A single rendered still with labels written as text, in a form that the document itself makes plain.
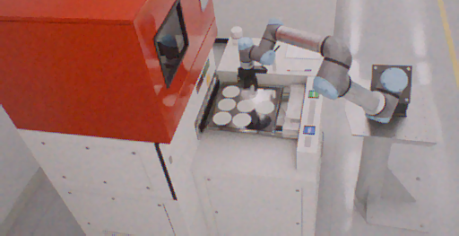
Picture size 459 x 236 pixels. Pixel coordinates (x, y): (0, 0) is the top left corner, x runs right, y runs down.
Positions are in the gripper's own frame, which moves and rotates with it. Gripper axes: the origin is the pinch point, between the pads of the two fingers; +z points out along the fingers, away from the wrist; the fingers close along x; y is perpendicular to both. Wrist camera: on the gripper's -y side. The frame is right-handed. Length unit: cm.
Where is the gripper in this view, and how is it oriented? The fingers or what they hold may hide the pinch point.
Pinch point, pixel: (254, 92)
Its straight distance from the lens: 230.0
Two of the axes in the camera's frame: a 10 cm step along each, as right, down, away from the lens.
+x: 4.8, 5.6, -6.8
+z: 1.2, 7.3, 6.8
